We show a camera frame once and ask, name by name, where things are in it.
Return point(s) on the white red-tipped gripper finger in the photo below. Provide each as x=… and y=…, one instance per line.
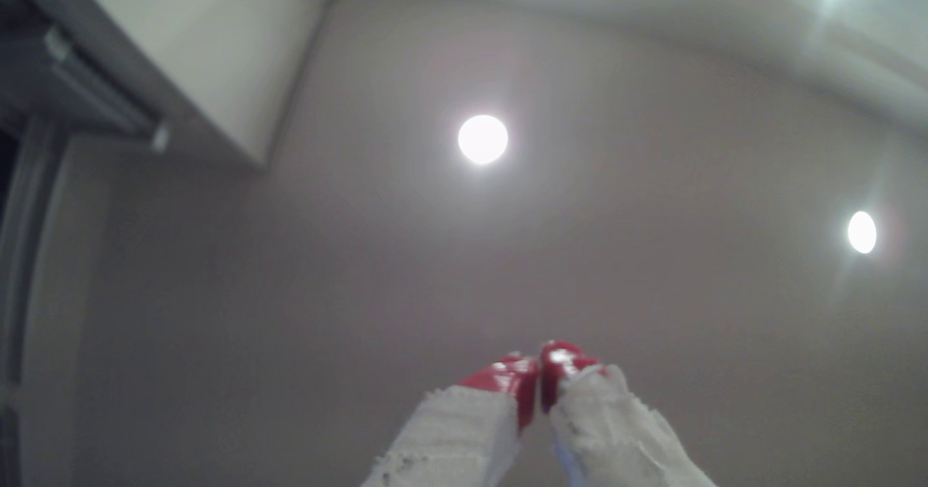
x=464, y=429
x=609, y=429

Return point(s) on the round ceiling light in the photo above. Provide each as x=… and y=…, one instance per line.
x=483, y=139
x=862, y=232

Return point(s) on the white boxy ceiling fixture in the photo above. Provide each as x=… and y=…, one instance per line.
x=217, y=45

